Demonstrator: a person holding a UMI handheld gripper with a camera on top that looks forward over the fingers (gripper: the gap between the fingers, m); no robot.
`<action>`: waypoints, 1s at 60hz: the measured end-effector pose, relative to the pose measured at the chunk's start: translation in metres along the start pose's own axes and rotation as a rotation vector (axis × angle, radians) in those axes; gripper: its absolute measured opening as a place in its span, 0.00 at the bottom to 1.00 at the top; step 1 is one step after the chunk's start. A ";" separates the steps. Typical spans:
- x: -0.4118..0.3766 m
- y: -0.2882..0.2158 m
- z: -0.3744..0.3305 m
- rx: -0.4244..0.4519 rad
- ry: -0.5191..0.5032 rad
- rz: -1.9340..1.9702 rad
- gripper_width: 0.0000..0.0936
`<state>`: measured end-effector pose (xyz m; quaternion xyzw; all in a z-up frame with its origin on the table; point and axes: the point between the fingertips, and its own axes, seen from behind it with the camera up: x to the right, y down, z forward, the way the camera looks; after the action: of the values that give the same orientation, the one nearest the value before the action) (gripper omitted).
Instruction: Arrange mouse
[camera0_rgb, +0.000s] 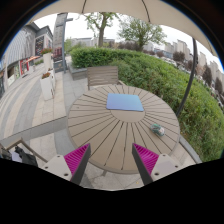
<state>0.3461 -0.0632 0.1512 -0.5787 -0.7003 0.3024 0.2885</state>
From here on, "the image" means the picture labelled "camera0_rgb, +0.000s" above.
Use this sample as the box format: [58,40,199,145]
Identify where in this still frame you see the beige patio umbrella canopy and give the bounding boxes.
[28,0,218,56]

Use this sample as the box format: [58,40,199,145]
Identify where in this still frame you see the tall grey sign pillar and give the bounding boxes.
[53,13,72,73]

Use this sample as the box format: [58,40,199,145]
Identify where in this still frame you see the white flower planter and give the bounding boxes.
[41,48,52,70]
[40,72,54,100]

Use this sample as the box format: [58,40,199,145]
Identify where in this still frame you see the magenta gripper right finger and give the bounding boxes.
[131,142,183,187]

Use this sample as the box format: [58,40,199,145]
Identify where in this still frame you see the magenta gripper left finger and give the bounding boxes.
[41,143,92,186]

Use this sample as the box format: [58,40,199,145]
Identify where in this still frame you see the far white flower planter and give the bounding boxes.
[41,48,52,70]

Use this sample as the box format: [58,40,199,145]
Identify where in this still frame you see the near white flower planter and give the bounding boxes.
[40,72,54,100]

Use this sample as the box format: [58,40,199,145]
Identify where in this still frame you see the round slatted wooden table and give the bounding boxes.
[68,85,180,174]

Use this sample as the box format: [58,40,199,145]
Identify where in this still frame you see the dark curved umbrella pole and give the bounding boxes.
[176,37,198,117]

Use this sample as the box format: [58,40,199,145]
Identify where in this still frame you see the wooden chair with clothes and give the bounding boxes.
[0,138,47,167]

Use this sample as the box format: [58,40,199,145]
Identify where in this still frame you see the green trimmed hedge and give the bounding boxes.
[71,48,224,162]

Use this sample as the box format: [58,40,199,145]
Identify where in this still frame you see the blue mouse pad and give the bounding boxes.
[106,93,143,111]

